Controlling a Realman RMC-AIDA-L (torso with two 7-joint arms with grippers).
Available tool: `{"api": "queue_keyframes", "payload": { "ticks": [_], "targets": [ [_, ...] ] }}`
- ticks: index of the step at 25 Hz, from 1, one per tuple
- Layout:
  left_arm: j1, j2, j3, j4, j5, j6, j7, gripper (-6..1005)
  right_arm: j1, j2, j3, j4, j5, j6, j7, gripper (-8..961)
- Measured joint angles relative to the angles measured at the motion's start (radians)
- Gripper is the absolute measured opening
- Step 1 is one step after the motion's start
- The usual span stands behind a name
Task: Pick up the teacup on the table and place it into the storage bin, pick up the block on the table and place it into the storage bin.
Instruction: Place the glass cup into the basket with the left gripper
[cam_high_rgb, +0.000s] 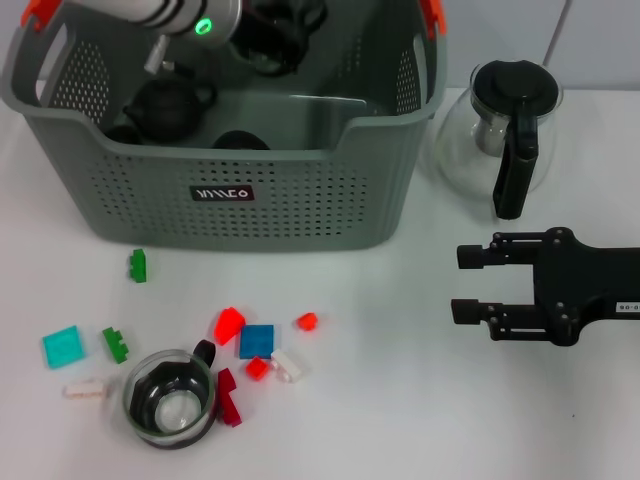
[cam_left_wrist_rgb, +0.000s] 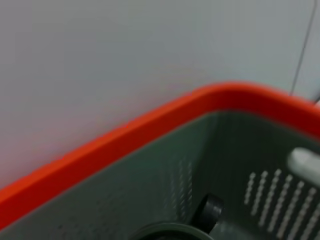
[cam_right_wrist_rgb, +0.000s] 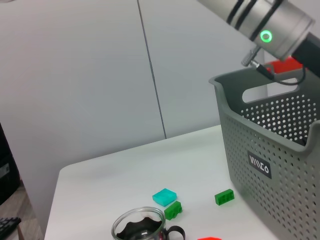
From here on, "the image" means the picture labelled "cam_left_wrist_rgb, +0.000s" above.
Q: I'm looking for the glass teacup with black base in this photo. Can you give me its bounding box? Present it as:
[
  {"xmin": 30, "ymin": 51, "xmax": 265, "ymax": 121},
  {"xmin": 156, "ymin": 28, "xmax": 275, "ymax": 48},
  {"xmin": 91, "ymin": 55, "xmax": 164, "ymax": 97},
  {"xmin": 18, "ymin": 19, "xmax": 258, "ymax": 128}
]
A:
[{"xmin": 129, "ymin": 193, "xmax": 226, "ymax": 240}]

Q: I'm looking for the thin grey wall cable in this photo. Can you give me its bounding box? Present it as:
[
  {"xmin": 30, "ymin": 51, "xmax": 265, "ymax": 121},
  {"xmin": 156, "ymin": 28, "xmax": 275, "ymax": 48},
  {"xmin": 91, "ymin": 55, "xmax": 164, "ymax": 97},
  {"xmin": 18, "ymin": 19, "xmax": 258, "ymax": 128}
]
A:
[{"xmin": 289, "ymin": 0, "xmax": 320, "ymax": 103}]

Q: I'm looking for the orange bin handle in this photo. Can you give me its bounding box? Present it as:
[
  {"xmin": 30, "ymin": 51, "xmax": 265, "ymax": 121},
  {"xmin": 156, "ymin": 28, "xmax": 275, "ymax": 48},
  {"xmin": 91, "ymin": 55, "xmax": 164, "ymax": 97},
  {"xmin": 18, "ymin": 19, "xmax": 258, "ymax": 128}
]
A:
[{"xmin": 0, "ymin": 81, "xmax": 320, "ymax": 218}]

